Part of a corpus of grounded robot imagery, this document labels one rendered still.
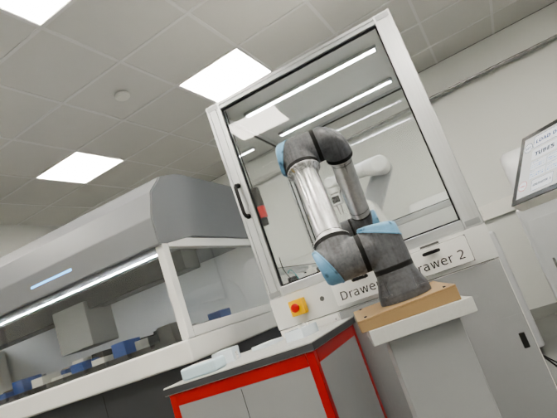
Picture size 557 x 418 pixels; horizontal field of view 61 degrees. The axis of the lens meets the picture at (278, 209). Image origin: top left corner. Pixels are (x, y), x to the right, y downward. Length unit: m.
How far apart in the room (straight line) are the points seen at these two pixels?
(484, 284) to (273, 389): 0.95
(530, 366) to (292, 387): 0.96
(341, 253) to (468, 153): 4.04
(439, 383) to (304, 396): 0.49
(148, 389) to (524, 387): 1.65
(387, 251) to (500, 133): 4.05
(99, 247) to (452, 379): 1.78
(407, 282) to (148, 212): 1.38
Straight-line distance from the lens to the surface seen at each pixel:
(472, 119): 5.37
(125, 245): 2.41
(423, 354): 1.35
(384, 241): 1.36
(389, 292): 1.37
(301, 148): 1.56
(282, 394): 1.69
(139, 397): 2.55
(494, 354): 2.13
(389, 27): 2.32
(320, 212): 1.45
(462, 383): 1.37
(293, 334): 1.90
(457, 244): 2.07
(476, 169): 5.29
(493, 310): 2.10
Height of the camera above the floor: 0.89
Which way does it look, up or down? 12 degrees up
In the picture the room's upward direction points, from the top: 19 degrees counter-clockwise
